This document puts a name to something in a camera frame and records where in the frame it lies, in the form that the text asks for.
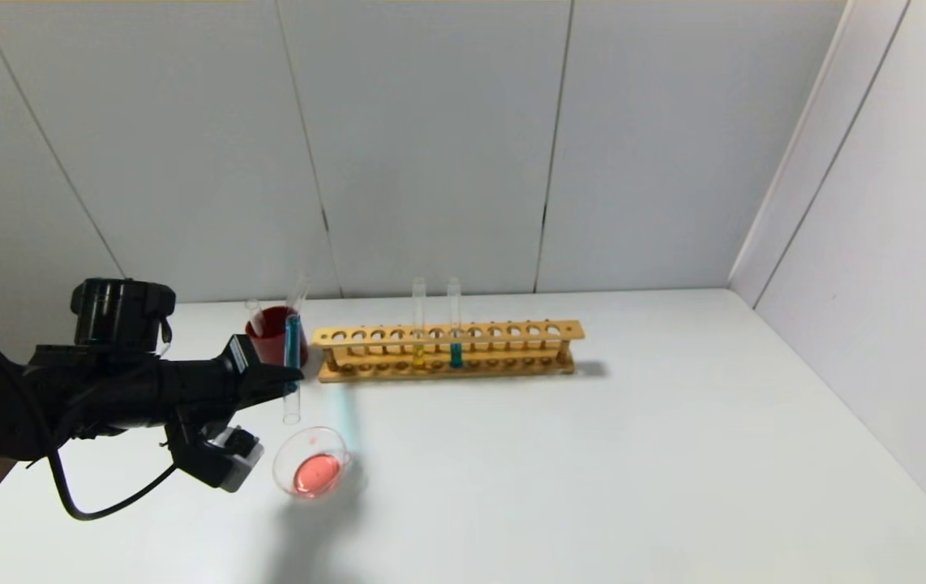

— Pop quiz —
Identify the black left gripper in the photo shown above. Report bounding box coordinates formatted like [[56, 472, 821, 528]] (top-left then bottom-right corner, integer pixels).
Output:
[[156, 333, 305, 424]]

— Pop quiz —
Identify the test tube with blue pigment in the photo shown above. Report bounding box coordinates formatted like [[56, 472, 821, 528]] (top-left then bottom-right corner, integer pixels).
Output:
[[282, 315, 304, 425]]

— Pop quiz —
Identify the test tube with yellow pigment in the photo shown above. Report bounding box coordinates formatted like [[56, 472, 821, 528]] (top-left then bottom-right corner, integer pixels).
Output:
[[410, 277, 427, 371]]

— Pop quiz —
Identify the wooden test tube rack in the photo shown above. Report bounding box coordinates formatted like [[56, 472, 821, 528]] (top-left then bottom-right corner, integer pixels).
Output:
[[311, 320, 585, 384]]

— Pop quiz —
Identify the test tube with green pigment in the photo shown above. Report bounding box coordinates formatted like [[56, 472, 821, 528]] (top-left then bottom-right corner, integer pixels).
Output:
[[447, 277, 464, 370]]

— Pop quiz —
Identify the dark red cup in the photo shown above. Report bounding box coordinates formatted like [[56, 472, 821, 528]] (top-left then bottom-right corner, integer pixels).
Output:
[[246, 307, 311, 376]]

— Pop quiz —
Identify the clear glass dish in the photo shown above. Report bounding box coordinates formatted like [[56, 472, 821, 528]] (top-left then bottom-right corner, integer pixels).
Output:
[[272, 426, 367, 504]]

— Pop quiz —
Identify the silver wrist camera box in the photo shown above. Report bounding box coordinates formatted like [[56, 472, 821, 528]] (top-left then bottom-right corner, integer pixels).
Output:
[[187, 427, 264, 493]]

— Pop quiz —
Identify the thick black cable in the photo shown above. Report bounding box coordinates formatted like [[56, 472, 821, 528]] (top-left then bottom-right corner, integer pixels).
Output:
[[45, 438, 184, 522]]

